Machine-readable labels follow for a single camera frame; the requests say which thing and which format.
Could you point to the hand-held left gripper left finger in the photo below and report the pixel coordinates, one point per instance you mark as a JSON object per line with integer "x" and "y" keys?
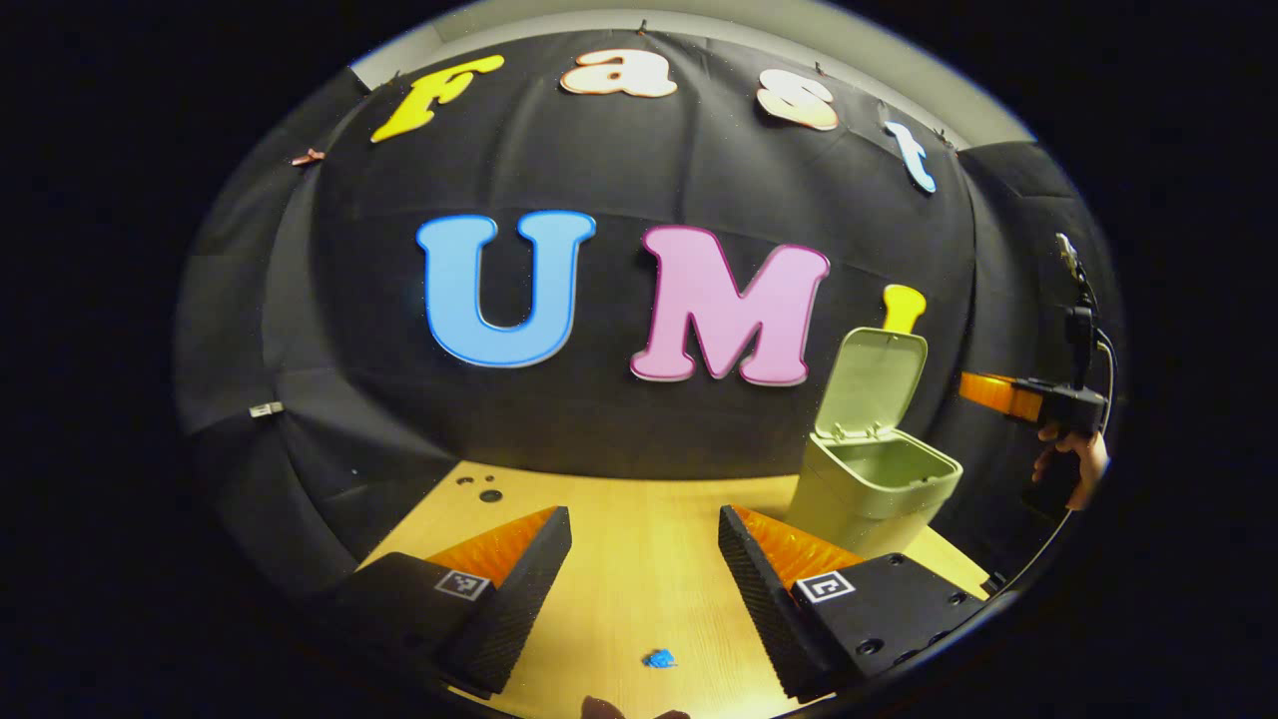
{"x": 524, "y": 609}

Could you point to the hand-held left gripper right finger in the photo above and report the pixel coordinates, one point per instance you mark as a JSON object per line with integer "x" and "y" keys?
{"x": 764, "y": 609}

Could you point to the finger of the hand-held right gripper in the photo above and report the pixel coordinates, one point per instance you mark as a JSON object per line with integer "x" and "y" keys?
{"x": 998, "y": 396}

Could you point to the blue paper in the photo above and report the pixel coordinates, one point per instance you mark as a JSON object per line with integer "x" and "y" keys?
{"x": 659, "y": 658}

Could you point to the pale green desktop garbage bin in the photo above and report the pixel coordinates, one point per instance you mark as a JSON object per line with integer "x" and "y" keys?
{"x": 869, "y": 479}

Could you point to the wooden desktop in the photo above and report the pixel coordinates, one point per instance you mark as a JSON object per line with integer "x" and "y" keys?
{"x": 639, "y": 559}

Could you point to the black backdrop cloth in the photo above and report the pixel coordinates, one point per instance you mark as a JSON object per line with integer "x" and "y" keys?
{"x": 619, "y": 419}

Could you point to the small white clip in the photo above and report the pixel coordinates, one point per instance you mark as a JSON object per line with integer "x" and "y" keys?
{"x": 266, "y": 409}

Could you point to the copper cloth clip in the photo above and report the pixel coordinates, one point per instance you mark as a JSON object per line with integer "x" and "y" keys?
{"x": 308, "y": 157}

